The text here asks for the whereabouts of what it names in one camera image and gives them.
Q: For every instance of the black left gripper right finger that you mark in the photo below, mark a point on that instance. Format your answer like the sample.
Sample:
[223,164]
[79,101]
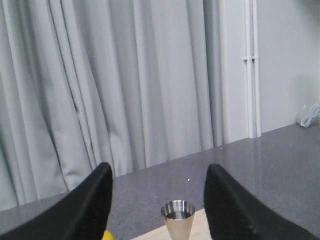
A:
[233,213]

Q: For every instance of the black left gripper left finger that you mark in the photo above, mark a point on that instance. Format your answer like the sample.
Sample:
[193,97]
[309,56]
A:
[80,215]

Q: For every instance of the shiny steel jigger cup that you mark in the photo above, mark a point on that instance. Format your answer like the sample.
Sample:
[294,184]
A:
[178,216]

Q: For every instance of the yellow lemon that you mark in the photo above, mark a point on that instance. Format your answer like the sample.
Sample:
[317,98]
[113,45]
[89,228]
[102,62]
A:
[107,235]

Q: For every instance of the light wooden cutting board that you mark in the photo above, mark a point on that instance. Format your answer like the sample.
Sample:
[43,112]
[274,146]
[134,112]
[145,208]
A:
[193,228]

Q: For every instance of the grey curtain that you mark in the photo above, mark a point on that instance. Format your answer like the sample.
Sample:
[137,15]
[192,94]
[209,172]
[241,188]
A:
[134,83]

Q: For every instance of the white wall pipes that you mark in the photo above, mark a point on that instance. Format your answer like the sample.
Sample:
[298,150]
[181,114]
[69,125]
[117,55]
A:
[251,60]

